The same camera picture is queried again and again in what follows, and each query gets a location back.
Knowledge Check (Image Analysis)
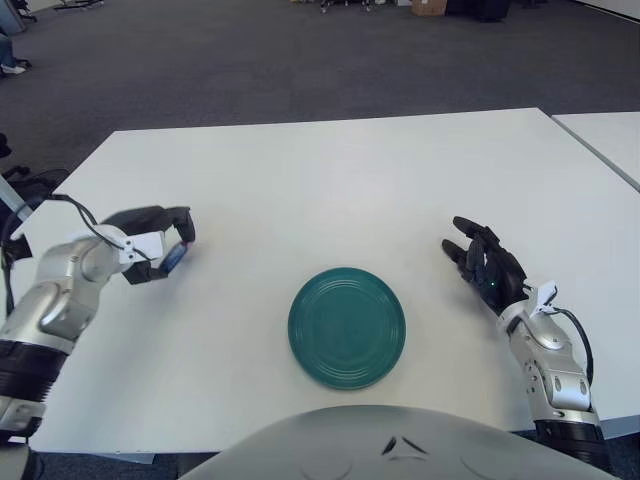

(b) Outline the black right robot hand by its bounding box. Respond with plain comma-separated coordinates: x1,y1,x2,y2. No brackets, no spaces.
440,215,530,317

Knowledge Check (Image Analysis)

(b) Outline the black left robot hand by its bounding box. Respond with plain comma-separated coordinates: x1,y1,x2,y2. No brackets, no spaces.
99,204,197,286

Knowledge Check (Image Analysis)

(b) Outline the blue purple gum pack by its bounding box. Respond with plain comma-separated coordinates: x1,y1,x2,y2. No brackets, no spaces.
162,240,195,275

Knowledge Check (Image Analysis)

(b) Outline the green round plate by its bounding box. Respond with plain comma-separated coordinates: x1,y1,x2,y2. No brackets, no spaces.
287,267,407,392

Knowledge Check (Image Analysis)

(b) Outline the white slanted table leg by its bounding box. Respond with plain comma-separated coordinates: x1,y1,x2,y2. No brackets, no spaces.
0,172,26,221

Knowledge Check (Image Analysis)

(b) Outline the grey table foot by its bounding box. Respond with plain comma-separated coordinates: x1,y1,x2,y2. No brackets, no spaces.
599,419,640,441

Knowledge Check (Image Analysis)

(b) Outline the seated person in jeans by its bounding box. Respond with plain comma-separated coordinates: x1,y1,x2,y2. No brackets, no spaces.
0,22,31,76

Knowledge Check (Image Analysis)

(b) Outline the silver robot torso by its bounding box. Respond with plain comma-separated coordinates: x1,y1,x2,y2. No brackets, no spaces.
177,404,614,480

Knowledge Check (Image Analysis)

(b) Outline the grey cabinet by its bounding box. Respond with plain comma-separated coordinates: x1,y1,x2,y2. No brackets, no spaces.
0,0,26,36

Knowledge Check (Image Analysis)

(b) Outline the black storage case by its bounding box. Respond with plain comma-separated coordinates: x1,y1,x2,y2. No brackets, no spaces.
447,0,511,22

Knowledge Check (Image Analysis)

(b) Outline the wheeled metal cart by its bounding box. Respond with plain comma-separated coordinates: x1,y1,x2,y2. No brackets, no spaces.
319,0,396,14

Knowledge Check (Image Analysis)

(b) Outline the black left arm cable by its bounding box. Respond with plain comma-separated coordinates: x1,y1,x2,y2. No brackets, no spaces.
0,192,151,321

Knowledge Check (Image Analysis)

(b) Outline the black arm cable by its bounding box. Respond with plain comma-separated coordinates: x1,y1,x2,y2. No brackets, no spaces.
547,307,596,414
0,192,151,321

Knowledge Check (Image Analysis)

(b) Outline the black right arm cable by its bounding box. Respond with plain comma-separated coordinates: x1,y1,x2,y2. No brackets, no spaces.
547,307,596,414

